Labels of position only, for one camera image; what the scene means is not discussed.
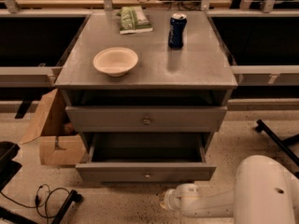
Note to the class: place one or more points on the green snack bag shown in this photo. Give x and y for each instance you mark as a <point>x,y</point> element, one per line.
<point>133,20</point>

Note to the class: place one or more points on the grey top drawer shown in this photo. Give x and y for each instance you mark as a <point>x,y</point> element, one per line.
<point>173,119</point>

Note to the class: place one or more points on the black stand leg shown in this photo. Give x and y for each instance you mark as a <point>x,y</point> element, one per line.
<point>73,197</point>

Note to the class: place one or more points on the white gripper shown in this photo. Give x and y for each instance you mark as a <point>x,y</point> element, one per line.
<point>184,195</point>

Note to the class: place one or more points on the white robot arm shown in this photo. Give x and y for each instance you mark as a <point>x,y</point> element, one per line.
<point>265,193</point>

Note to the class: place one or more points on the grey drawer cabinet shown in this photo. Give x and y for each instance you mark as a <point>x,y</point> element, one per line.
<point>196,75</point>

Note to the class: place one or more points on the grey drawer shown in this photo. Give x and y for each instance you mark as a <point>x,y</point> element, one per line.
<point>146,157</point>
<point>173,119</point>

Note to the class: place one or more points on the blue soda can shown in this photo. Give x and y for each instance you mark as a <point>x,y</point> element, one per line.
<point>178,22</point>

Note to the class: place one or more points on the white paper bowl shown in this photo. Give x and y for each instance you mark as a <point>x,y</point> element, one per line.
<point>115,62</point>

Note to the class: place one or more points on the brown cardboard box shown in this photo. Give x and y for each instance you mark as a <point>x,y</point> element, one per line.
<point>56,137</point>

